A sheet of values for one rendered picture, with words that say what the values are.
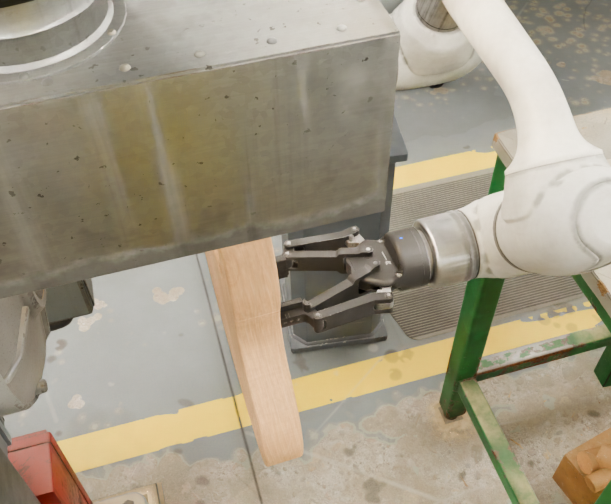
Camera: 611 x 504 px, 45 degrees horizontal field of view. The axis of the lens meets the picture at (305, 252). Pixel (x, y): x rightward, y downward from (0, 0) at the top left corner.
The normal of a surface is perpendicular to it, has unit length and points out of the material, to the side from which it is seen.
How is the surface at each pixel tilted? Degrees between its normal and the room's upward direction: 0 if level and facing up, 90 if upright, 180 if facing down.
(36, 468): 0
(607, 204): 49
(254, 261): 71
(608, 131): 0
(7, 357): 86
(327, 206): 90
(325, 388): 0
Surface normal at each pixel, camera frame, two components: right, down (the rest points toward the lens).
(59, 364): -0.02, -0.65
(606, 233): 0.22, 0.04
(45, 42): 0.52, 0.64
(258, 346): 0.28, 0.61
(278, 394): 0.23, 0.29
